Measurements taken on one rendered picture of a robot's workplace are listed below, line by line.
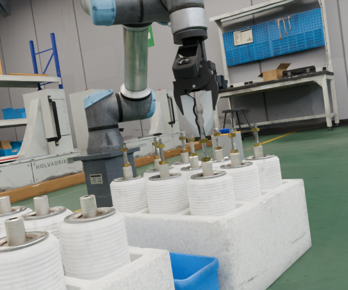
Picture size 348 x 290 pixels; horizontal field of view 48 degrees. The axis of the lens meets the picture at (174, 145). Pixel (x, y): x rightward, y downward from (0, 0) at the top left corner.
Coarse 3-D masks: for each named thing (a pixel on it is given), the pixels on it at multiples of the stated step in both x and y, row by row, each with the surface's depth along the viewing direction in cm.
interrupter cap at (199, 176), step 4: (216, 172) 83; (220, 172) 82; (224, 172) 81; (192, 176) 82; (196, 176) 81; (200, 176) 82; (208, 176) 79; (212, 176) 78; (216, 176) 78; (220, 176) 78
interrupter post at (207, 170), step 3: (201, 162) 81; (204, 162) 80; (207, 162) 80; (210, 162) 81; (204, 165) 80; (207, 165) 80; (210, 165) 81; (204, 168) 81; (207, 168) 80; (210, 168) 80; (204, 171) 81; (207, 171) 80; (210, 171) 80; (204, 174) 81; (207, 174) 80; (210, 174) 80; (213, 174) 81
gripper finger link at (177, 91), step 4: (176, 84) 80; (176, 88) 81; (180, 88) 80; (176, 92) 81; (180, 92) 80; (184, 92) 80; (176, 96) 81; (176, 100) 81; (180, 100) 81; (180, 104) 81; (180, 108) 81
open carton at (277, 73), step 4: (280, 64) 541; (284, 64) 549; (288, 64) 557; (276, 68) 544; (280, 68) 552; (284, 68) 560; (264, 72) 558; (268, 72) 553; (272, 72) 549; (276, 72) 545; (280, 72) 552; (260, 76) 571; (264, 76) 558; (268, 76) 554; (272, 76) 550; (276, 76) 546; (280, 76) 552; (264, 80) 559; (268, 80) 555
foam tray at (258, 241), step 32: (288, 192) 93; (128, 224) 87; (160, 224) 81; (192, 224) 76; (224, 224) 71; (256, 224) 80; (288, 224) 92; (224, 256) 72; (256, 256) 79; (288, 256) 90; (224, 288) 73; (256, 288) 78
